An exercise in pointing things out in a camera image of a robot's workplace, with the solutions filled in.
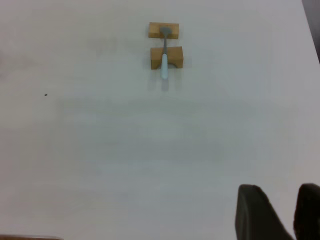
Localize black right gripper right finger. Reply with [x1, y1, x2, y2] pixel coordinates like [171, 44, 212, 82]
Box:
[292, 183, 320, 240]

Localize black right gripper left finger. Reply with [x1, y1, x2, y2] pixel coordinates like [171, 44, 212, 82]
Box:
[234, 184, 296, 240]

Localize spoon with pale blue handle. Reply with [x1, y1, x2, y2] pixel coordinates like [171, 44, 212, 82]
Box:
[159, 26, 172, 80]

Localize arched wooden block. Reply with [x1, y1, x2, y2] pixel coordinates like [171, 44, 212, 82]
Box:
[150, 46, 185, 71]

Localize rectangular wooden block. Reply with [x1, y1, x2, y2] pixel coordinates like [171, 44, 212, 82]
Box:
[148, 21, 180, 40]

